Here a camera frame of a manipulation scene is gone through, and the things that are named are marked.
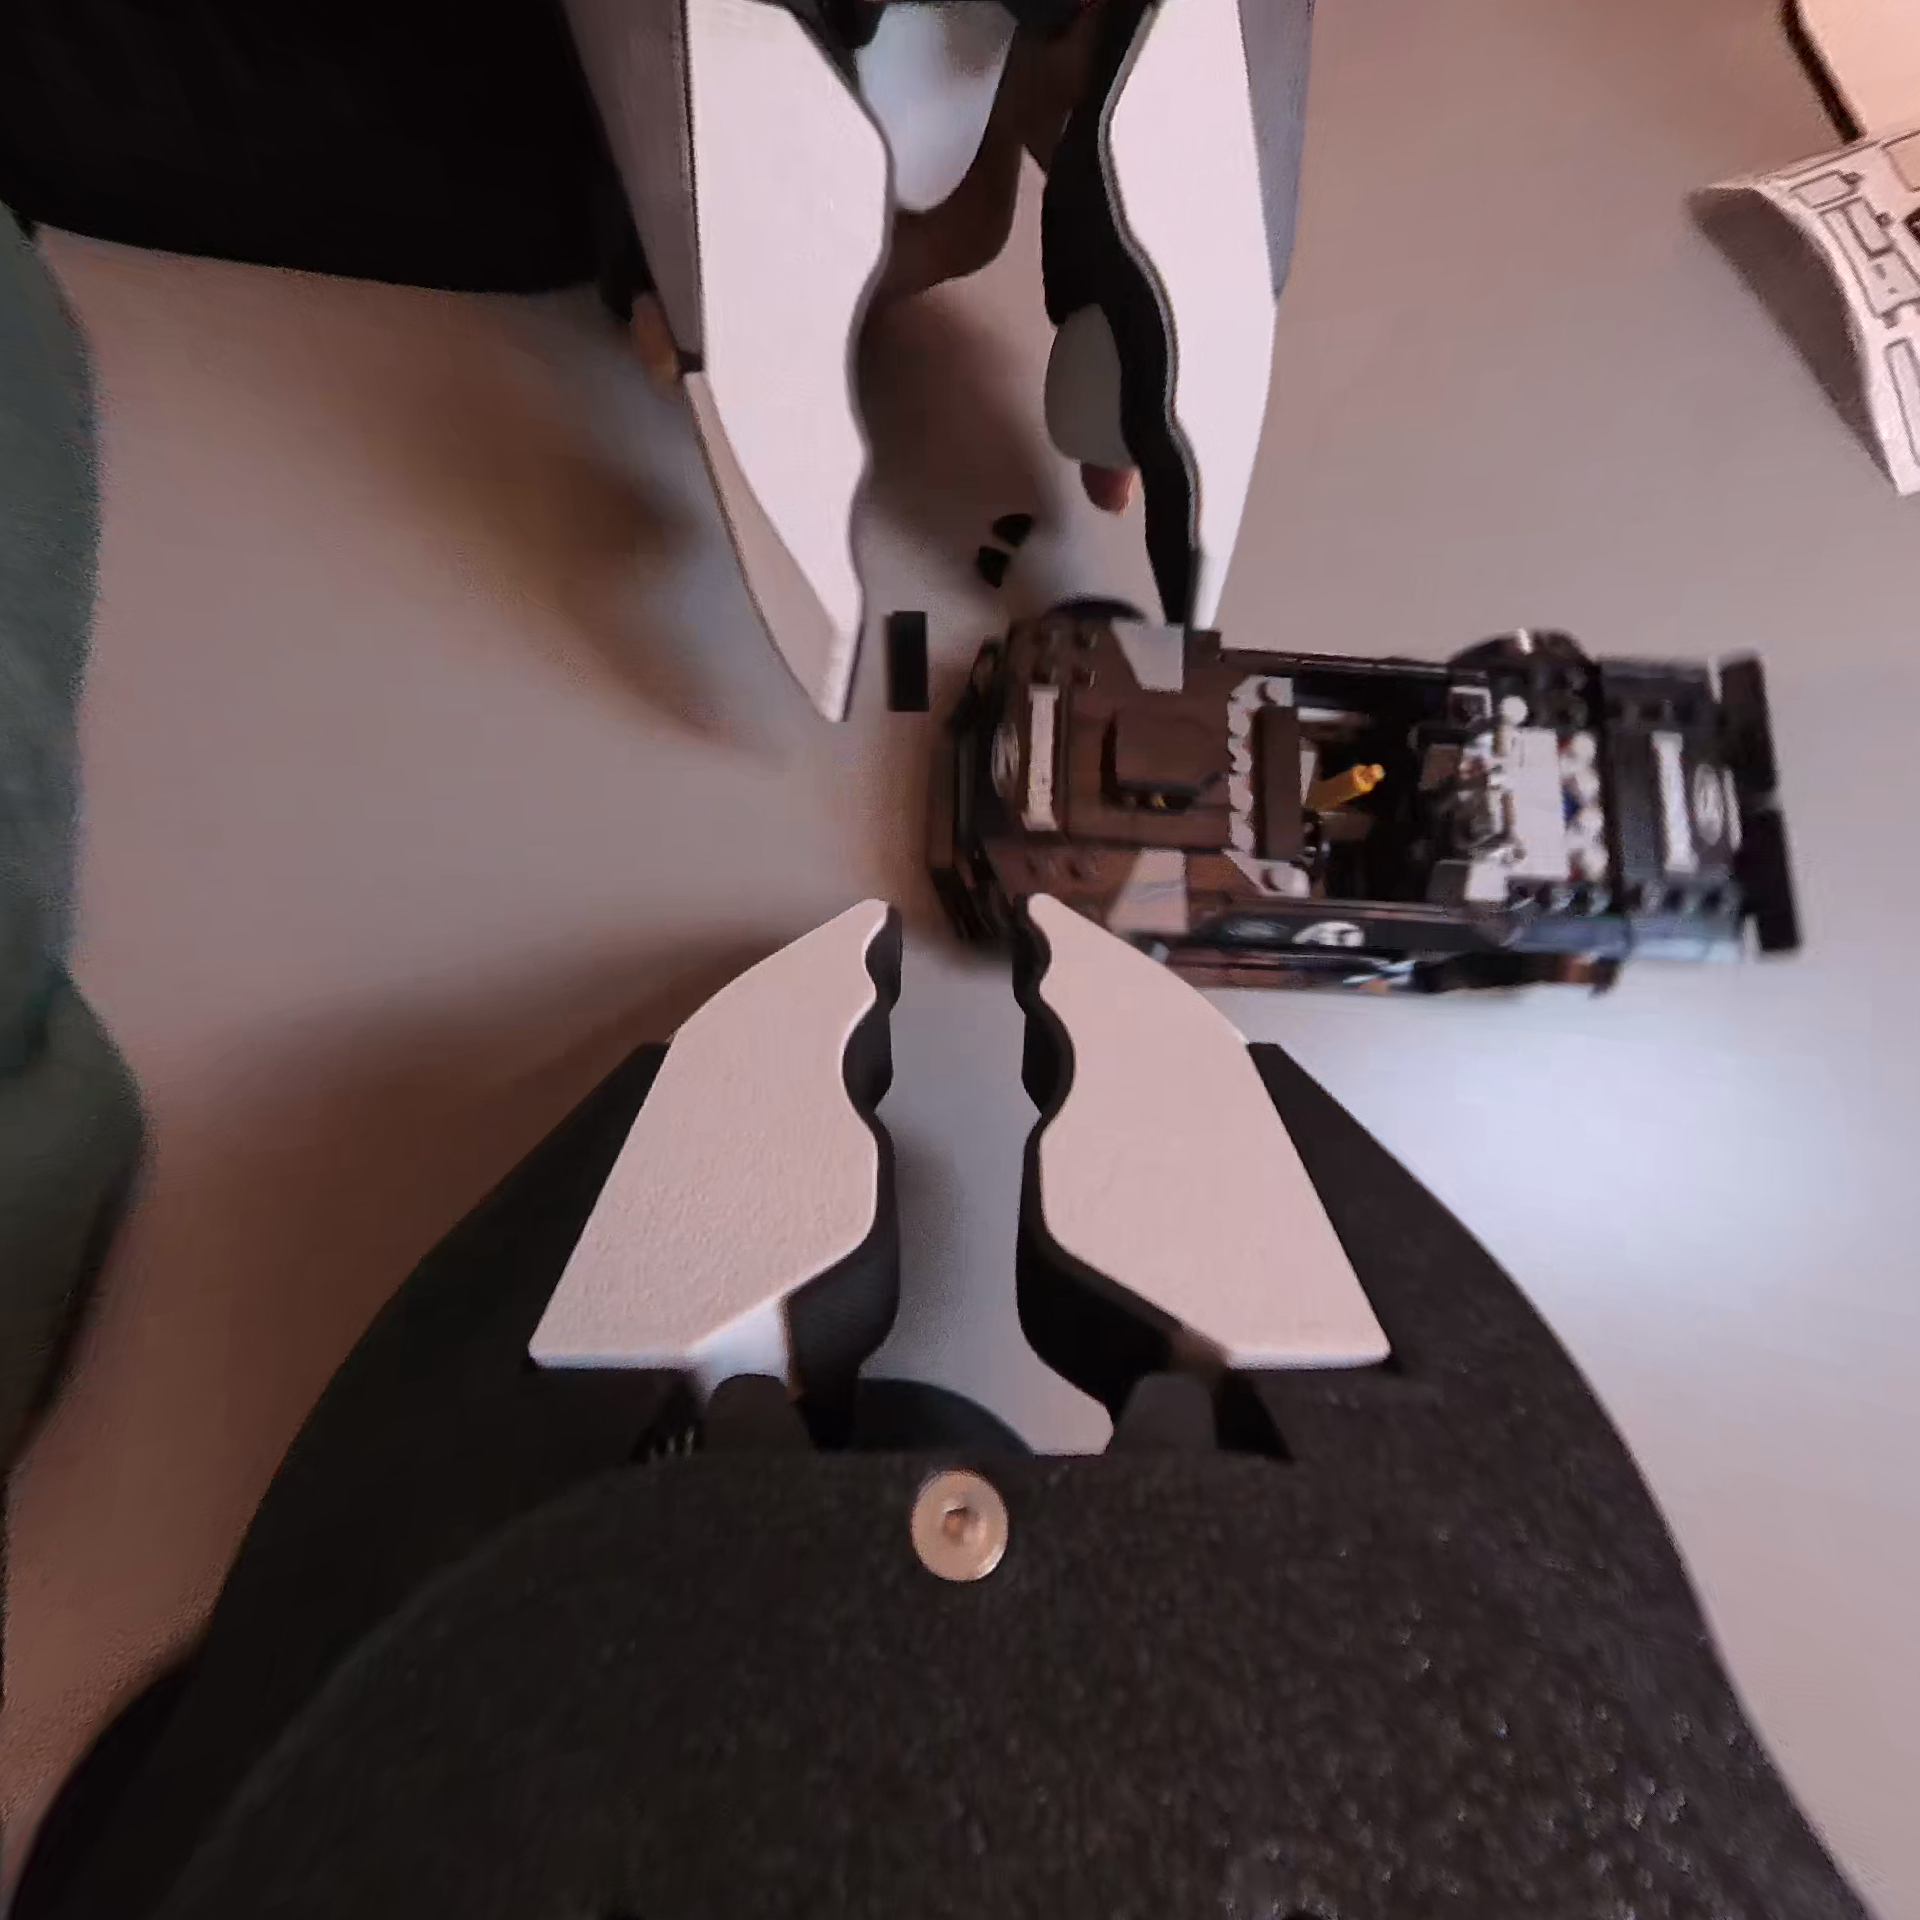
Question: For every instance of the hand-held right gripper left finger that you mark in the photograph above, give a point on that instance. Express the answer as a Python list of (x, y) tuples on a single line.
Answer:
[(721, 1173)]

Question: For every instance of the person's green sweatshirt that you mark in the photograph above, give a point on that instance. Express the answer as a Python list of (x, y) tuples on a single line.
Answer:
[(52, 899)]

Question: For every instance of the black lego tile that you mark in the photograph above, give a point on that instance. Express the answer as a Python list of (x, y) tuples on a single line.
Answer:
[(995, 543), (907, 661)]

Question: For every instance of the white tray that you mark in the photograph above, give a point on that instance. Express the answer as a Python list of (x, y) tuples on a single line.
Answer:
[(1867, 41)]

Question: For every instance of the white sticker sheet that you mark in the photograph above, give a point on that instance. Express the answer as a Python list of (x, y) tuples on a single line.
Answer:
[(1846, 276)]

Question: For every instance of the black lego car model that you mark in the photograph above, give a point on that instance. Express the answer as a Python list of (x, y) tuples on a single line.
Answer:
[(1411, 796)]

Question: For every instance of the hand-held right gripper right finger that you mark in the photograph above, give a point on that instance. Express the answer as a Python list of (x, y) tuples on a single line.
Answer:
[(1199, 1175)]

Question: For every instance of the person's left hand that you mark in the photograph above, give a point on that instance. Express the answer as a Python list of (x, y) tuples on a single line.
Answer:
[(1095, 418)]

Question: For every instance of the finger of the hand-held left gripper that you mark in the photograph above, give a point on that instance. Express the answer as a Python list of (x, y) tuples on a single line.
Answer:
[(1199, 208), (769, 303)]

